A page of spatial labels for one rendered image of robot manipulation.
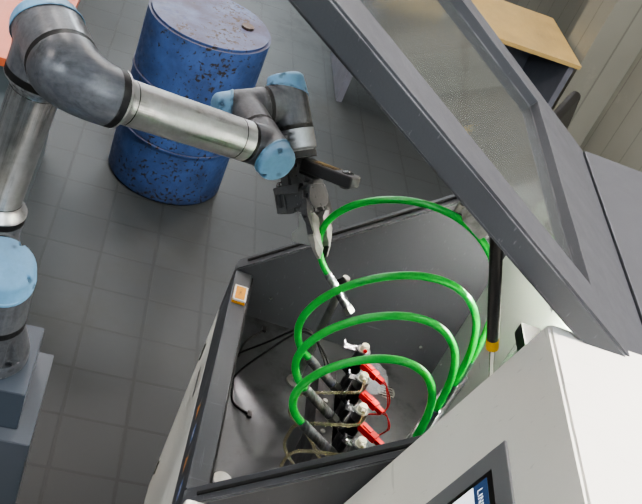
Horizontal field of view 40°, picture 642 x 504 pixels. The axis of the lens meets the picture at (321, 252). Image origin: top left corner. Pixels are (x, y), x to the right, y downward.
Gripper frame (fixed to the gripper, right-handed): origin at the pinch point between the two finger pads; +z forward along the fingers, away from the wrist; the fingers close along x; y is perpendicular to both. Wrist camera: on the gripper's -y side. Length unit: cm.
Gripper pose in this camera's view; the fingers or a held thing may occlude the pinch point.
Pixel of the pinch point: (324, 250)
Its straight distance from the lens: 175.3
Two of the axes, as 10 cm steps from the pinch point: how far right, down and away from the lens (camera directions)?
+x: -4.9, 1.3, -8.6
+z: 1.7, 9.8, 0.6
